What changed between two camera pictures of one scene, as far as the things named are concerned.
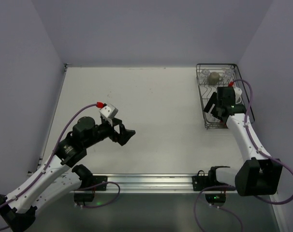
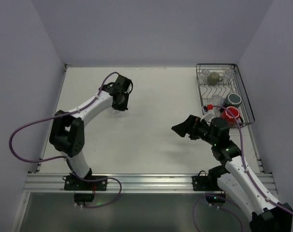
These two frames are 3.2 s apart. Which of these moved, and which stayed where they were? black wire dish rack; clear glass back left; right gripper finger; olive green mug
Moved: right gripper finger
Stayed: clear glass back left; olive green mug; black wire dish rack
